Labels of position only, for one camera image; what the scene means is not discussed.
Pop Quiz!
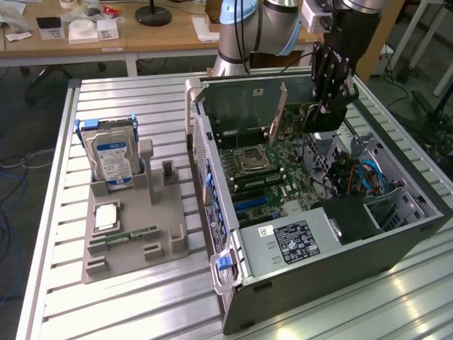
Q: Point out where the black cable over case edge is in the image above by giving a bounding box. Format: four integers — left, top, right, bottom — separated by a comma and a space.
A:
278, 52, 316, 76

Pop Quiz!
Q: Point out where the silver CPU chip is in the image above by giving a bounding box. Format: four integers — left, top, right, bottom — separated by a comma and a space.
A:
95, 205, 119, 230

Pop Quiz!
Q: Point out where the graphics card with metal bracket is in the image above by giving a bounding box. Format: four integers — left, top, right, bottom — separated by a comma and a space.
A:
268, 81, 350, 147

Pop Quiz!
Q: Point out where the green motherboard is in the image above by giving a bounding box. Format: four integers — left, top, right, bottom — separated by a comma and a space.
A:
212, 122, 332, 227

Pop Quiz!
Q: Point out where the silver disk bay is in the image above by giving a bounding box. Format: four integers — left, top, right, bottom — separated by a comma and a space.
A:
352, 136, 425, 231

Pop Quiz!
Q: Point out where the silver perforated drive cage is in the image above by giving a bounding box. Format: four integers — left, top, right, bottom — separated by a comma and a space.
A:
302, 106, 357, 171

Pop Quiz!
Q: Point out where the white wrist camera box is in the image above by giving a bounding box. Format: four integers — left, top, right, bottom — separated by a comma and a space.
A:
301, 0, 336, 35

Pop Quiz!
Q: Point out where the silver CPU socket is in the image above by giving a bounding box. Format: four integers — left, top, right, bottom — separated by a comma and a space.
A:
239, 147, 272, 176

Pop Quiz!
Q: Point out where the open black PC case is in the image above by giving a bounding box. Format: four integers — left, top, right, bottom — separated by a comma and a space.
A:
185, 63, 453, 336

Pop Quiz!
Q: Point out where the plain white box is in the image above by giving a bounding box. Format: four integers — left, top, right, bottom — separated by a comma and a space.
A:
96, 18, 120, 40

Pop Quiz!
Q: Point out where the red disk wire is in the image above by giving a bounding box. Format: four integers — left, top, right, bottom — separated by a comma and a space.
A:
345, 164, 359, 194

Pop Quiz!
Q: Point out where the grey power supply unit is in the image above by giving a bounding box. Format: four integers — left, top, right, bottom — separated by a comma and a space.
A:
231, 207, 343, 279

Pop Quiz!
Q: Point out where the black round lamp base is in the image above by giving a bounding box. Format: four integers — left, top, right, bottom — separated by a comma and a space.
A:
134, 0, 173, 26

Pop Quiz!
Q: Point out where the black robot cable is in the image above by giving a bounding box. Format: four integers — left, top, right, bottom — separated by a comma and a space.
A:
233, 0, 251, 70

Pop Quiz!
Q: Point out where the white paper stack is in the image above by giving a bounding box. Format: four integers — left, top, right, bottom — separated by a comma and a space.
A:
192, 16, 221, 43

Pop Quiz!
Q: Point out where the hard disk in blue caddy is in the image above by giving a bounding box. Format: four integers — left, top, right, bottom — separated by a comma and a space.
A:
74, 114, 139, 194

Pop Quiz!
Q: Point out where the white box with round bowl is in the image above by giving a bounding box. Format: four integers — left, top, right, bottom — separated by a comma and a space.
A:
67, 19, 100, 45

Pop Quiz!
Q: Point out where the white box with black top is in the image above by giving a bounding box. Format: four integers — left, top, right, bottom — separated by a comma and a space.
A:
35, 16, 67, 40

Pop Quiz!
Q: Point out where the grey parts rack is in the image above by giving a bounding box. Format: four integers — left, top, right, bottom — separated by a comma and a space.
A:
81, 138, 190, 284

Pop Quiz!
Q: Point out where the white desk frame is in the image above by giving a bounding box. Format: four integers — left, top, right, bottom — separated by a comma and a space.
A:
387, 0, 453, 96

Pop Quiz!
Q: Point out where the PCIe x16 expansion slot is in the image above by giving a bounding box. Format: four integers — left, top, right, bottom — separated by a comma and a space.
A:
232, 196, 269, 212

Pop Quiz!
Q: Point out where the green RAM stick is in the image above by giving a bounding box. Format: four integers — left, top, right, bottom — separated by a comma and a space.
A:
90, 226, 159, 245

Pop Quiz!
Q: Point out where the clear plastic bag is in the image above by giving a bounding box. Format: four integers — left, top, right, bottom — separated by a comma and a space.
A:
0, 0, 31, 33

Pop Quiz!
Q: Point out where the black floor stand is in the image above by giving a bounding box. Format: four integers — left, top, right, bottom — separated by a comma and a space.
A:
410, 88, 453, 160

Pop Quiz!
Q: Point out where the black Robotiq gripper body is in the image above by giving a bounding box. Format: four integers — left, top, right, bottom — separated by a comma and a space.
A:
323, 6, 384, 69

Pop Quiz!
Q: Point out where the wooden desk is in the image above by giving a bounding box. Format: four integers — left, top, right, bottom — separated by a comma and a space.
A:
0, 0, 321, 77

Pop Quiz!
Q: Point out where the brown cardboard box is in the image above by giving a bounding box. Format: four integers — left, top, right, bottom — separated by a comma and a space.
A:
205, 0, 223, 23

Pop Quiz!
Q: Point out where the blue disk wire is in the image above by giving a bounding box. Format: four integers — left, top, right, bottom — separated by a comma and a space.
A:
357, 159, 386, 196

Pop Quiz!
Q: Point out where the white box with red button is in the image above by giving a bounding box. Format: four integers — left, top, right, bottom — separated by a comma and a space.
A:
375, 52, 389, 77

